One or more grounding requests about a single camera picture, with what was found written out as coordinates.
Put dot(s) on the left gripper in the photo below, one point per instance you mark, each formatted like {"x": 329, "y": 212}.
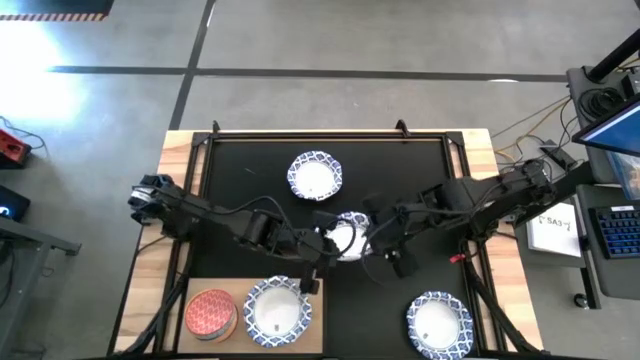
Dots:
{"x": 312, "y": 247}

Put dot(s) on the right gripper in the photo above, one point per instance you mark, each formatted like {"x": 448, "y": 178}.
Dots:
{"x": 395, "y": 227}

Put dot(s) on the blue white patterned paper bowl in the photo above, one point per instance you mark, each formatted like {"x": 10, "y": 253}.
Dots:
{"x": 275, "y": 312}
{"x": 315, "y": 176}
{"x": 344, "y": 244}
{"x": 440, "y": 325}

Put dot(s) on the red zigzag small bowl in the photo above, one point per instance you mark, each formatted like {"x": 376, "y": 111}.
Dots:
{"x": 210, "y": 312}

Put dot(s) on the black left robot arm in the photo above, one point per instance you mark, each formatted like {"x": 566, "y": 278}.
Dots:
{"x": 200, "y": 210}

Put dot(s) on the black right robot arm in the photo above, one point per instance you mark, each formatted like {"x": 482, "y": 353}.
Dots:
{"x": 460, "y": 195}

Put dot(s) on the black table mat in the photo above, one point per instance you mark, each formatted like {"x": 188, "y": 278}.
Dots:
{"x": 350, "y": 310}

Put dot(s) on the small red tag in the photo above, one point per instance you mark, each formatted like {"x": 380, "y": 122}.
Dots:
{"x": 456, "y": 258}

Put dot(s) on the light wooden board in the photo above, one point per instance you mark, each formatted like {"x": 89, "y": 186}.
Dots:
{"x": 319, "y": 345}

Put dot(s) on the white paper sign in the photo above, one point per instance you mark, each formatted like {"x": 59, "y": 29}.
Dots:
{"x": 555, "y": 237}

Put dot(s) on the black power strip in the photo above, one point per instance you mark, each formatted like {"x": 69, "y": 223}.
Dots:
{"x": 560, "y": 152}

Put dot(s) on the black caster wheel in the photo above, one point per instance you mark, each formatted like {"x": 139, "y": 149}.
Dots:
{"x": 580, "y": 300}

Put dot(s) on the black backlit keyboard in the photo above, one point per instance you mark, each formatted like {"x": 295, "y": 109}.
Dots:
{"x": 620, "y": 232}

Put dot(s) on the grey equipment cart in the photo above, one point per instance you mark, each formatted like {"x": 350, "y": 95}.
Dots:
{"x": 620, "y": 280}

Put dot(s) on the blue plastic package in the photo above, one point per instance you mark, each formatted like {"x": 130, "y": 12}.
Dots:
{"x": 625, "y": 172}

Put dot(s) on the monitor with blue screen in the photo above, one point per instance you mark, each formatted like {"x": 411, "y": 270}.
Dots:
{"x": 617, "y": 131}

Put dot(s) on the black pole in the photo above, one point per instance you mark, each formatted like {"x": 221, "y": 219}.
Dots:
{"x": 615, "y": 55}

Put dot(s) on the dark metal stand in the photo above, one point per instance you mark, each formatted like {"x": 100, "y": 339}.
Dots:
{"x": 30, "y": 240}

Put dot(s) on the black device with blue light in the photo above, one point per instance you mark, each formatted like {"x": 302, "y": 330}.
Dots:
{"x": 12, "y": 205}

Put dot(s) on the red device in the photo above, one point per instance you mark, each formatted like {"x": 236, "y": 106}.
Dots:
{"x": 12, "y": 150}

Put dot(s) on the black mat with hazard stripe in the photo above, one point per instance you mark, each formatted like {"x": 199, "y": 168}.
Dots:
{"x": 55, "y": 7}

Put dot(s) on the black frame clamp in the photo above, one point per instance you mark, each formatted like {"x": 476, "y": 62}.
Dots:
{"x": 216, "y": 126}
{"x": 402, "y": 127}

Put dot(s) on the black aluminium table frame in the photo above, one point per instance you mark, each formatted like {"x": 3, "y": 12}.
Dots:
{"x": 325, "y": 136}

